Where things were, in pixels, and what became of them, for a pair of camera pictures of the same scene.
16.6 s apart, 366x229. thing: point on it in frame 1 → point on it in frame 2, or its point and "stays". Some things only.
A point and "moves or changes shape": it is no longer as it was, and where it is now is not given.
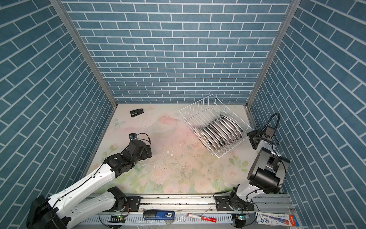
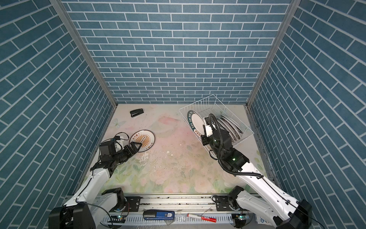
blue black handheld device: (158, 214) stays
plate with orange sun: (211, 139) moves or changes shape
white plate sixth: (233, 121) stays
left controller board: (118, 218) stays
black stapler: (136, 112) stays
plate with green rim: (207, 129) moves or changes shape
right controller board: (243, 216) stays
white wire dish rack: (216, 127) stays
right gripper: (254, 134) → (204, 140)
